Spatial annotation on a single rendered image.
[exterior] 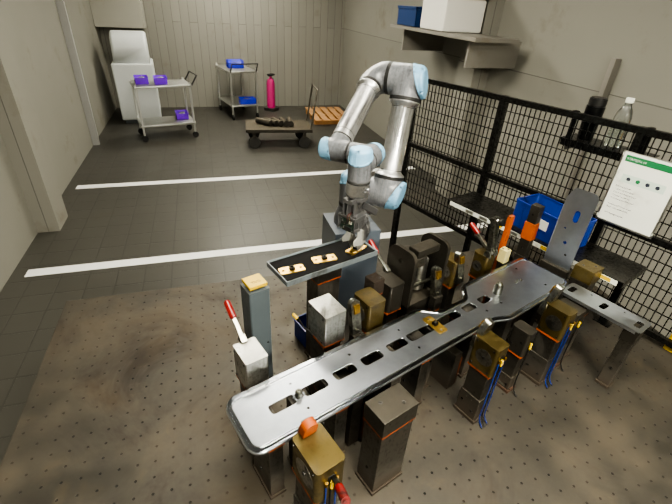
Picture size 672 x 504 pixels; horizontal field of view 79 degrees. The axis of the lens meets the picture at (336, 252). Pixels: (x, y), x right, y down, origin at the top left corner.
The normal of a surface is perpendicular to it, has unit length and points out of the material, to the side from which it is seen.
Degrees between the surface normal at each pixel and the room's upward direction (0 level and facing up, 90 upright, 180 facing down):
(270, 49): 90
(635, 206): 90
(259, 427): 0
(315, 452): 0
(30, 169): 90
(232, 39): 90
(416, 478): 0
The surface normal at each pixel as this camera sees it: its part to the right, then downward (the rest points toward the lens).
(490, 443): 0.05, -0.85
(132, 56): 0.36, 0.35
